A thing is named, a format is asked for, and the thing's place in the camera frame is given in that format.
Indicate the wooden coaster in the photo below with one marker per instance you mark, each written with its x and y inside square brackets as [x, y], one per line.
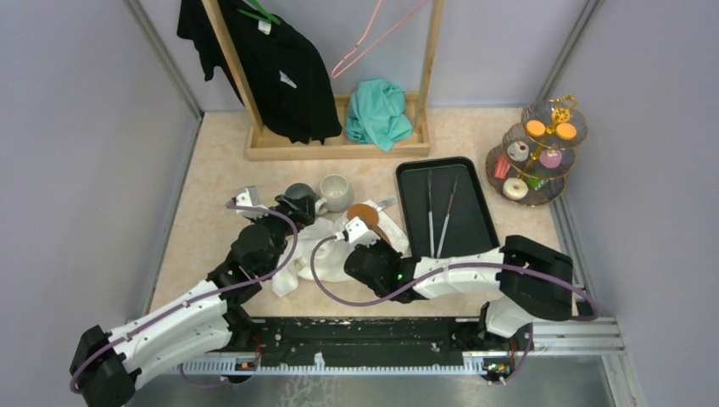
[366, 213]
[381, 234]

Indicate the teal cloth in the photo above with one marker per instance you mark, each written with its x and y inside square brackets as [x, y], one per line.
[376, 115]

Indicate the black t-shirt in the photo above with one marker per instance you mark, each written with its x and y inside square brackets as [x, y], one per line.
[287, 77]

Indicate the white glazed donut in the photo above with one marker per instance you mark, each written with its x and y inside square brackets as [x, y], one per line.
[515, 189]

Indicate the grey-blue ceramic mug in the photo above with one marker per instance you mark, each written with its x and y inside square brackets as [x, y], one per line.
[302, 196]

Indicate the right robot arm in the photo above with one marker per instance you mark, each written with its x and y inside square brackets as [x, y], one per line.
[533, 280]

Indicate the pink hanger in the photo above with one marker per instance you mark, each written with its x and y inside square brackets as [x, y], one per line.
[369, 38]

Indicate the pink cupcake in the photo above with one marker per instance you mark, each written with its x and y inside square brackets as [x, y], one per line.
[551, 158]

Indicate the black baking tray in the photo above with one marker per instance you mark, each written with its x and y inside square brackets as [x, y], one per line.
[444, 195]

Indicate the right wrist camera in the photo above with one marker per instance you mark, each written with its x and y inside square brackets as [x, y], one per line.
[356, 232]

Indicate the three-tier glass stand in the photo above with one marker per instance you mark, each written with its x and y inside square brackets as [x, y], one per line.
[551, 112]

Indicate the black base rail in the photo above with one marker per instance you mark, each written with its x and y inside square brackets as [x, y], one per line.
[371, 342]

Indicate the green cake slice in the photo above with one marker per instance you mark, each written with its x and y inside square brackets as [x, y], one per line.
[536, 183]

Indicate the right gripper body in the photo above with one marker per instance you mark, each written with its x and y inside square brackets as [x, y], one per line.
[382, 249]

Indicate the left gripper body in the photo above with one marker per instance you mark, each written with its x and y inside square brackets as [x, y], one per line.
[278, 229]

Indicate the wooden clothes rack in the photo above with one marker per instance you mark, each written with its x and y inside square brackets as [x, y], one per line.
[263, 144]

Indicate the red cake slice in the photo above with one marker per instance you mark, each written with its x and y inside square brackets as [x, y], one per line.
[502, 167]

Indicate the orange macaron on stand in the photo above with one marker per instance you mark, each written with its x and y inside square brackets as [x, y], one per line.
[566, 131]

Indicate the orange biscuit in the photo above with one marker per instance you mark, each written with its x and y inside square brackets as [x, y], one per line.
[535, 128]

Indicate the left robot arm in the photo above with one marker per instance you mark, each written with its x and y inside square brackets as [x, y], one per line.
[109, 367]

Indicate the green hanger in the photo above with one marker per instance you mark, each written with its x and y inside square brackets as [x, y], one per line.
[253, 9]

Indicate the white speckled mug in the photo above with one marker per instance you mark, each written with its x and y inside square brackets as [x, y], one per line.
[335, 196]

